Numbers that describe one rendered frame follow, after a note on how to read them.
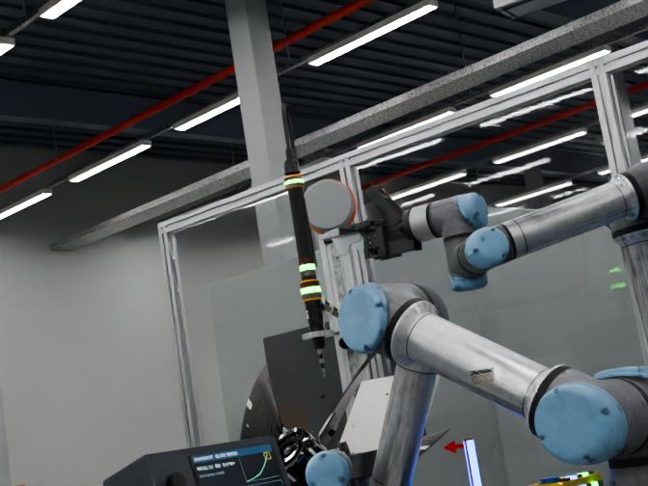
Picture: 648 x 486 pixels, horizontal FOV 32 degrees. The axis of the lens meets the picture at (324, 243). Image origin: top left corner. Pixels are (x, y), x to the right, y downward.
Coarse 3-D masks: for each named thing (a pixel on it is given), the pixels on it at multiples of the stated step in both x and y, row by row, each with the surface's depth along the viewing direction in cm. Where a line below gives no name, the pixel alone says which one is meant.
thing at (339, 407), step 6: (372, 354) 249; (366, 360) 251; (360, 372) 247; (354, 378) 248; (360, 378) 260; (354, 384) 254; (348, 390) 249; (354, 390) 259; (342, 396) 248; (348, 396) 255; (342, 402) 252; (348, 402) 259; (336, 408) 248; (342, 408) 255; (336, 414) 251; (342, 414) 257
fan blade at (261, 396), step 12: (264, 372) 272; (264, 384) 270; (252, 396) 275; (264, 396) 268; (252, 408) 274; (264, 408) 266; (276, 408) 260; (252, 420) 273; (264, 420) 266; (276, 420) 260; (252, 432) 273; (264, 432) 266; (276, 432) 260
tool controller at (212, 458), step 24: (144, 456) 155; (168, 456) 158; (192, 456) 160; (216, 456) 164; (240, 456) 167; (264, 456) 170; (120, 480) 158; (144, 480) 155; (168, 480) 155; (192, 480) 158; (216, 480) 161; (240, 480) 164; (264, 480) 168; (288, 480) 171
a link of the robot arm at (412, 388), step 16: (448, 320) 198; (400, 368) 201; (416, 368) 199; (400, 384) 201; (416, 384) 200; (432, 384) 201; (400, 400) 201; (416, 400) 200; (400, 416) 201; (416, 416) 201; (384, 432) 203; (400, 432) 201; (416, 432) 202; (384, 448) 203; (400, 448) 202; (416, 448) 203; (384, 464) 203; (400, 464) 202; (416, 464) 205; (384, 480) 203; (400, 480) 203
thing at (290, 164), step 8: (288, 152) 252; (288, 160) 251; (296, 160) 251; (288, 168) 250; (296, 168) 250; (312, 304) 245; (320, 304) 246; (312, 312) 245; (320, 312) 245; (312, 320) 244; (320, 320) 245; (312, 328) 244; (320, 328) 244; (320, 344) 244
